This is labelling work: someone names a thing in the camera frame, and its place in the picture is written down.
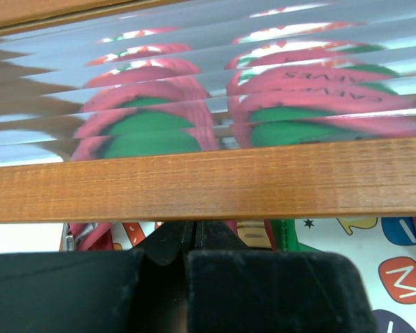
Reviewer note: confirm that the pink sandal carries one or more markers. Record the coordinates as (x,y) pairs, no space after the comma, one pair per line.
(149,104)
(291,96)

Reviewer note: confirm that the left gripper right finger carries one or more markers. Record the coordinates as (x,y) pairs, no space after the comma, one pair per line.
(233,288)

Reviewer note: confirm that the orange wooden shoe shelf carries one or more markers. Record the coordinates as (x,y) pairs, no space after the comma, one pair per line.
(212,110)

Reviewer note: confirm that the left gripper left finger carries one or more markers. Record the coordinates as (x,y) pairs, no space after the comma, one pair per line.
(143,289)

